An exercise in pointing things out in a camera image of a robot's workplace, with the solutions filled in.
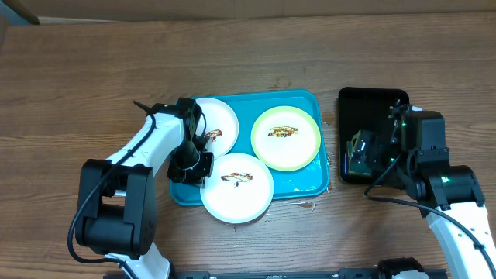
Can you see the white plate with sauce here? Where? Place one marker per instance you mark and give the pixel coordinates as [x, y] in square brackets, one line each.
[240, 188]

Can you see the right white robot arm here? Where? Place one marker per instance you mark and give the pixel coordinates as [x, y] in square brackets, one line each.
[410, 166]

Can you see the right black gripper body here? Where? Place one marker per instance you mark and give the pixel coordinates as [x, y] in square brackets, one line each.
[381, 155]

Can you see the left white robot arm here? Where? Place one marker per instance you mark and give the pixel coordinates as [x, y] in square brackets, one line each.
[116, 217]

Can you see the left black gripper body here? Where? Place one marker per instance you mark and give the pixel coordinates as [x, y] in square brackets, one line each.
[187, 165]

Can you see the yellow green sponge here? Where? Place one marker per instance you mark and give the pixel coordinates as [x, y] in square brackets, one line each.
[356, 154]

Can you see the black plastic tray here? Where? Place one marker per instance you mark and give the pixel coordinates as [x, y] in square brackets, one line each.
[363, 109]

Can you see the yellow-green plate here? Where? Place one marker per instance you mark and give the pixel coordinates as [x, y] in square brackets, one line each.
[285, 138]

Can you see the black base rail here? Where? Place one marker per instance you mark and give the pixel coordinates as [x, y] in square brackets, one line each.
[341, 274]

